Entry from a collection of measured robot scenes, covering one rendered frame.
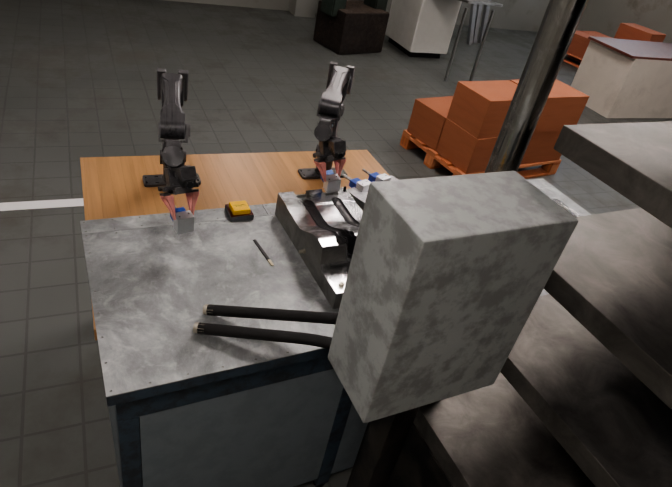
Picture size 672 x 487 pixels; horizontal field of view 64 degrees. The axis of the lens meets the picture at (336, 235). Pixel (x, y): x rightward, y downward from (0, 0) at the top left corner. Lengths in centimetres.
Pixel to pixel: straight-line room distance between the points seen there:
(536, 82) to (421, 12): 594
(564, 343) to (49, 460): 173
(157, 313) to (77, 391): 95
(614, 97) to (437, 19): 221
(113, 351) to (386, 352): 78
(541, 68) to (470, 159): 304
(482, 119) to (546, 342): 278
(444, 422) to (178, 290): 80
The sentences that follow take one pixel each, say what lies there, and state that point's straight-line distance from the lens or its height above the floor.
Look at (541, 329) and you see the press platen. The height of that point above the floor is 104.
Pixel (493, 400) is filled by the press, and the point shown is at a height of 79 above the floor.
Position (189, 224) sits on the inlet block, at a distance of 163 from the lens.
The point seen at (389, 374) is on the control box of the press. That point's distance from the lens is 92.
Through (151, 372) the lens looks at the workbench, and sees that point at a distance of 140.
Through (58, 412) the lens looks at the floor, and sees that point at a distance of 238.
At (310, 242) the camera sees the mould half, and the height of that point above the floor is 89.
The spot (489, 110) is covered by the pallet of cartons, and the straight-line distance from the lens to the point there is 397.
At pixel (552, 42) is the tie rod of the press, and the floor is 167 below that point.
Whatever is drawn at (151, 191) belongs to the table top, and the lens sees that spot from 202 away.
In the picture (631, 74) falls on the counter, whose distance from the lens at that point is 690.
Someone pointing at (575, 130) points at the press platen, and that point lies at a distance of 109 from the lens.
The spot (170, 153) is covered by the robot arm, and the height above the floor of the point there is 115.
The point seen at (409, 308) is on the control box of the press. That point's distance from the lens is 81.
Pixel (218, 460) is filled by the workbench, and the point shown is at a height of 37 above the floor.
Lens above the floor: 187
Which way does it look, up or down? 34 degrees down
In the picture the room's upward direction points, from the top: 12 degrees clockwise
